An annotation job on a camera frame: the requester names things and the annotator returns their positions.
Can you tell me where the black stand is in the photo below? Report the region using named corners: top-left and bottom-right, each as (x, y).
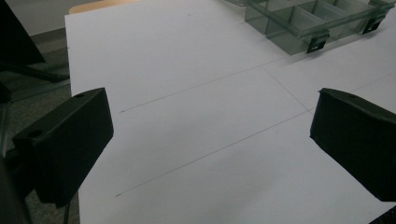
top-left (0, 0), bottom-right (71, 84)

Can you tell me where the clear plastic compartment box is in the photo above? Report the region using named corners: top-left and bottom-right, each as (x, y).
top-left (224, 0), bottom-right (396, 56)

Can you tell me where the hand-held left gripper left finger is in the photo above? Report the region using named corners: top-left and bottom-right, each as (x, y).
top-left (11, 87), bottom-right (115, 209)

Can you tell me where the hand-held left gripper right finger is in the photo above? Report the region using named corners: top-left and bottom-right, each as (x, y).
top-left (309, 87), bottom-right (396, 203)

